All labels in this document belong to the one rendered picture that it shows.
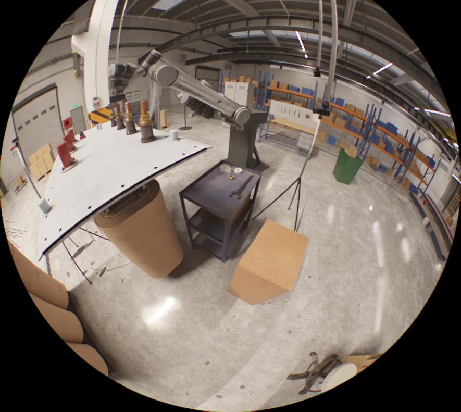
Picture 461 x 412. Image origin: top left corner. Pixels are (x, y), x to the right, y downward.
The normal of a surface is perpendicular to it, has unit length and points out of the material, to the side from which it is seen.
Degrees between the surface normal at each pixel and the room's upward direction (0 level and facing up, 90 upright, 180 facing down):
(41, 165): 90
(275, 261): 0
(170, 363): 0
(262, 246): 0
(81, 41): 90
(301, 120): 90
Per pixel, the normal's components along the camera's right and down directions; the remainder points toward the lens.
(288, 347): 0.08, -0.80
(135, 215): 0.83, 0.39
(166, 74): 0.60, 0.67
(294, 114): -0.55, 0.46
